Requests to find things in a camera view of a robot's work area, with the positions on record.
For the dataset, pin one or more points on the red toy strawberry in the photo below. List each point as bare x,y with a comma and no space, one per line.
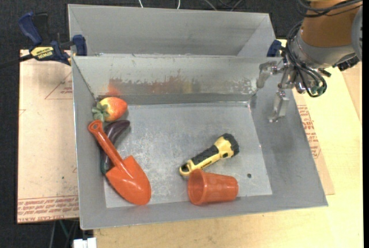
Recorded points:
113,108

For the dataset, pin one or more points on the orange toy shovel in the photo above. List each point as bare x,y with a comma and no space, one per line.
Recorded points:
129,180

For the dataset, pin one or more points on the purple toy eggplant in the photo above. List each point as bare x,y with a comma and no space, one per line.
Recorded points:
116,128

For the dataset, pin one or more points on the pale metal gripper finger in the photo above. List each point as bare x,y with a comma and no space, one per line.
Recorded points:
266,68
279,108

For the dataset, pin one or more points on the grey metal bin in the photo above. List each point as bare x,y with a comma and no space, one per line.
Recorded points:
173,137

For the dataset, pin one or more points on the yellow and black flashlight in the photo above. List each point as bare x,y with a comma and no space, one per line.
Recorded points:
212,154

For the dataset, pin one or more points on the orange plastic cup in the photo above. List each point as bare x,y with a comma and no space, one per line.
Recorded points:
214,187

